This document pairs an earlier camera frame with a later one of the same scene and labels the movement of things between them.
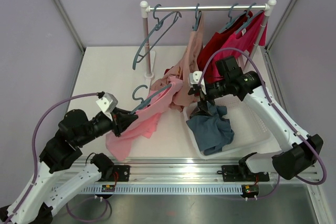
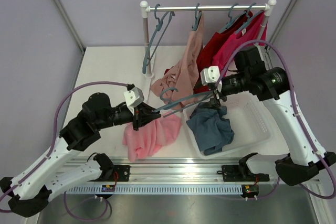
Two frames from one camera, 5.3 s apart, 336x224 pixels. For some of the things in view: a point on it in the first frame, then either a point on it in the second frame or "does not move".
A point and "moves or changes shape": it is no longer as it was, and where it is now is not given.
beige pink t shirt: x=185 y=69 does not move
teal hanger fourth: x=232 y=20 does not move
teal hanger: x=158 y=24 moves or changes shape
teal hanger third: x=197 y=18 does not move
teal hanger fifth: x=250 y=19 does not move
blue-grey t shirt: x=212 y=131 does not move
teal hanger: x=143 y=102 moves or changes shape
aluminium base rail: x=187 y=170 does not move
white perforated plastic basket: x=249 y=129 does not move
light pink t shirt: x=149 y=115 -> x=151 y=136
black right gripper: x=202 y=108 -> x=214 y=103
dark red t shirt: x=210 y=50 does not move
